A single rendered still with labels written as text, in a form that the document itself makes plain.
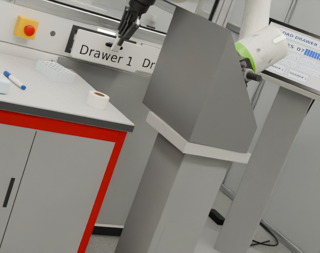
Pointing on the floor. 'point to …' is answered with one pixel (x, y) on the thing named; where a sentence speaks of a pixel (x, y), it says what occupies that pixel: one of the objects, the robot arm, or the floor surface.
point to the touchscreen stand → (258, 176)
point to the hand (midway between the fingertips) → (117, 43)
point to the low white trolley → (48, 160)
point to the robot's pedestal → (174, 193)
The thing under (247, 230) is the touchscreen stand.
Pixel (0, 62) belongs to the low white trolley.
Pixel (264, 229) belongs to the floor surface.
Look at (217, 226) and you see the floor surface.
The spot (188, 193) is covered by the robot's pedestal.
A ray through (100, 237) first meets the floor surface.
